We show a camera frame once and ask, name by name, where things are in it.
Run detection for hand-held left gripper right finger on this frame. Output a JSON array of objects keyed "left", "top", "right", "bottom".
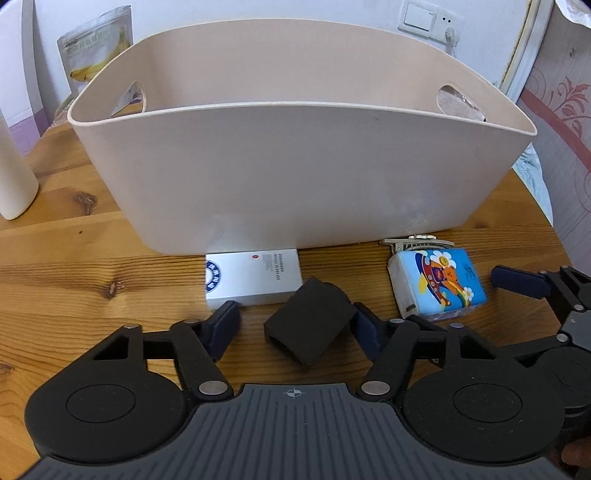
[{"left": 353, "top": 304, "right": 518, "bottom": 402}]

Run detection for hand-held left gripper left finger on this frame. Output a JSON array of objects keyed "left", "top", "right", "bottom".
[{"left": 78, "top": 300, "right": 240, "bottom": 403}]

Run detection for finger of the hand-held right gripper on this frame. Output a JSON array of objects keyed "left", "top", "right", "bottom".
[
  {"left": 491, "top": 265, "right": 591, "bottom": 319},
  {"left": 507, "top": 333, "right": 570, "bottom": 365}
]

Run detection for white box with blue emblem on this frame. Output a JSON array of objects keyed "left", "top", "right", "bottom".
[{"left": 204, "top": 249, "right": 304, "bottom": 311}]

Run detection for small black box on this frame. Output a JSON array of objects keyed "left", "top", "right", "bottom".
[{"left": 263, "top": 277, "right": 358, "bottom": 369}]

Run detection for blue cartoon box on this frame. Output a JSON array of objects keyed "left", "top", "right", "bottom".
[{"left": 387, "top": 248, "right": 488, "bottom": 320}]

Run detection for beige plastic storage basket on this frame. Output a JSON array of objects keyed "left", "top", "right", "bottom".
[{"left": 68, "top": 17, "right": 537, "bottom": 256}]

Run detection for person's right hand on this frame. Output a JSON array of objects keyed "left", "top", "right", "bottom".
[{"left": 561, "top": 438, "right": 591, "bottom": 469}]

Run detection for pale blue blanket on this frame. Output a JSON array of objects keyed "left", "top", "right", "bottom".
[{"left": 515, "top": 143, "right": 555, "bottom": 223}]

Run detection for beige hair clip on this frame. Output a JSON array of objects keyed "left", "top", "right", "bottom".
[{"left": 379, "top": 234, "right": 455, "bottom": 254}]

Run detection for floral patterned panel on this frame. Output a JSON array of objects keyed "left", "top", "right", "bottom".
[{"left": 501, "top": 0, "right": 591, "bottom": 278}]

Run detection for white thermos bottle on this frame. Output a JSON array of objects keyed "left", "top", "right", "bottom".
[{"left": 0, "top": 111, "right": 40, "bottom": 221}]

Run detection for banana snack pouch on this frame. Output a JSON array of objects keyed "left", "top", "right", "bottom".
[{"left": 57, "top": 6, "right": 148, "bottom": 118}]

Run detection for lilac and white headboard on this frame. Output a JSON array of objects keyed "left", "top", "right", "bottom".
[{"left": 0, "top": 0, "right": 49, "bottom": 155}]

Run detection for white plug with cable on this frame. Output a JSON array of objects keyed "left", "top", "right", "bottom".
[{"left": 444, "top": 27, "right": 461, "bottom": 61}]

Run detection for white wall socket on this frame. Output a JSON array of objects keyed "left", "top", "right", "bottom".
[{"left": 434, "top": 7, "right": 465, "bottom": 43}]

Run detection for white wall light switch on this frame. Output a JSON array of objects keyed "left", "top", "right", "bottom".
[{"left": 398, "top": 1, "right": 437, "bottom": 35}]

